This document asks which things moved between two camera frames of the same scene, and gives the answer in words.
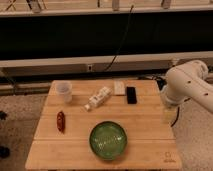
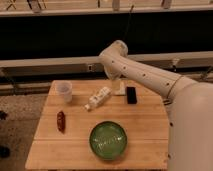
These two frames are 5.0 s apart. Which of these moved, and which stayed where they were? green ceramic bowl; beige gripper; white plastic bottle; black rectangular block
Moved: beige gripper
Stayed: black rectangular block; green ceramic bowl; white plastic bottle
